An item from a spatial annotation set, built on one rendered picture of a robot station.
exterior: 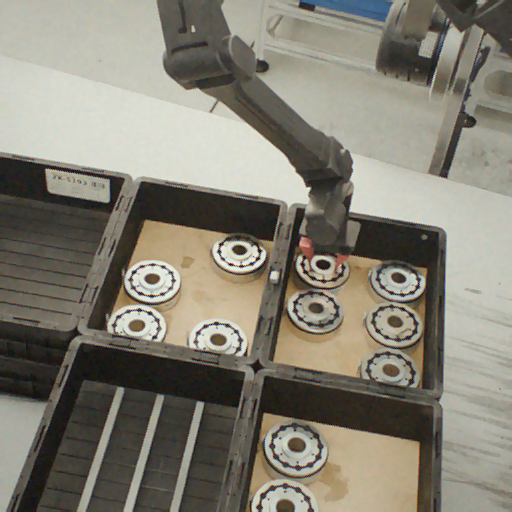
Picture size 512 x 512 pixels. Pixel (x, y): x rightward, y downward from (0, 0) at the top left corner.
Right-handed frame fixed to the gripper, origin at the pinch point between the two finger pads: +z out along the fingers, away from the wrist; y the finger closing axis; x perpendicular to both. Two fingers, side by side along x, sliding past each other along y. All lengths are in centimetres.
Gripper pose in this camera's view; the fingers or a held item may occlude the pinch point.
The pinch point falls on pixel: (323, 262)
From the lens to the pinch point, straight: 174.4
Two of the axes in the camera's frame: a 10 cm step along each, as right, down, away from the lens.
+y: 9.6, 2.5, -1.4
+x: 2.7, -6.9, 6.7
